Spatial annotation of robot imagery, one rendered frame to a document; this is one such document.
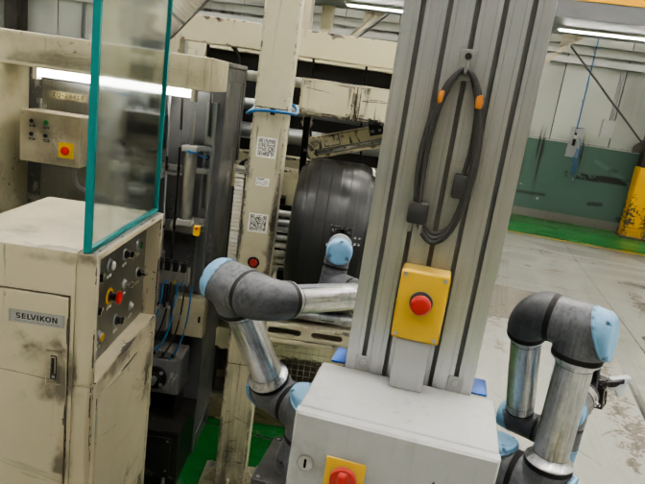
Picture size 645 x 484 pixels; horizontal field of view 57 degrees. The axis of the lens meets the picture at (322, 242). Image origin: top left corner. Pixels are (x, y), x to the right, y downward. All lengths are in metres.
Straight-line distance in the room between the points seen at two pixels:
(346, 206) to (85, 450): 1.11
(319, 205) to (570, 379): 1.03
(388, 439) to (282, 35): 1.58
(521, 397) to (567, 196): 10.09
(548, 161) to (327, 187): 9.59
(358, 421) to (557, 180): 10.72
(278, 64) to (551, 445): 1.51
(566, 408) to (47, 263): 1.32
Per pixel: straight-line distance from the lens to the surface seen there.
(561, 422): 1.56
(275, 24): 2.26
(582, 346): 1.47
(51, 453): 1.91
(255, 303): 1.40
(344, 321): 2.32
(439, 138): 1.09
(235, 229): 2.35
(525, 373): 1.64
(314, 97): 2.50
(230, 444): 2.71
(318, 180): 2.17
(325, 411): 1.06
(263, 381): 1.70
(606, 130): 11.70
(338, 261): 1.73
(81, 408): 1.81
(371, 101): 2.50
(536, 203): 11.64
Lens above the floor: 1.75
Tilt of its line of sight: 14 degrees down
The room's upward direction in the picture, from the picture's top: 8 degrees clockwise
